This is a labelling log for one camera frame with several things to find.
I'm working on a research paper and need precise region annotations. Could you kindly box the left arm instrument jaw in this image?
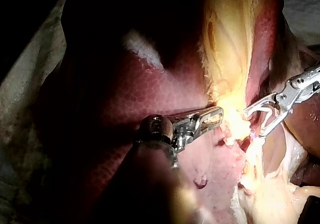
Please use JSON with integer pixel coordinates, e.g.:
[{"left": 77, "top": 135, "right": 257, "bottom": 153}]
[{"left": 194, "top": 106, "right": 225, "bottom": 135}]

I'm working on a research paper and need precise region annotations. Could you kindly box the left arm instrument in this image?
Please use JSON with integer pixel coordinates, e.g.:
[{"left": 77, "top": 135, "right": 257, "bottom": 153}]
[{"left": 136, "top": 113, "right": 202, "bottom": 169}]

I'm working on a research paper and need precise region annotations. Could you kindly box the right arm instrument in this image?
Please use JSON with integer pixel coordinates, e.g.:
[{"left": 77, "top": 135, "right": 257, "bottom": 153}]
[{"left": 274, "top": 64, "right": 320, "bottom": 115}]

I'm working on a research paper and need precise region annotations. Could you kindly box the right arm instrument jaw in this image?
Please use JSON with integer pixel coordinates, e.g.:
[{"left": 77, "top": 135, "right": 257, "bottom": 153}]
[
  {"left": 258, "top": 110, "right": 293, "bottom": 138},
  {"left": 242, "top": 92, "right": 279, "bottom": 120}
]

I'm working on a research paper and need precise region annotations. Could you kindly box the gallbladder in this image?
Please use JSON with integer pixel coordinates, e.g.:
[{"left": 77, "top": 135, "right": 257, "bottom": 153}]
[{"left": 198, "top": 0, "right": 260, "bottom": 141}]

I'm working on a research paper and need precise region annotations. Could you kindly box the dark red liver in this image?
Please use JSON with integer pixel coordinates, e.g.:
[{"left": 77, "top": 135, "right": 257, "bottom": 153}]
[{"left": 32, "top": 0, "right": 320, "bottom": 224}]

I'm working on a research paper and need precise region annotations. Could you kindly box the pale fatty tissue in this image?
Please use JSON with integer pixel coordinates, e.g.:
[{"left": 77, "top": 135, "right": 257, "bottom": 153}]
[{"left": 219, "top": 123, "right": 320, "bottom": 224}]

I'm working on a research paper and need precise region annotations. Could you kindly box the white cloth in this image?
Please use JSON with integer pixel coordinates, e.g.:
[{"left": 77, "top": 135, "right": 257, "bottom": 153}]
[
  {"left": 0, "top": 0, "right": 75, "bottom": 224},
  {"left": 281, "top": 0, "right": 320, "bottom": 45}
]

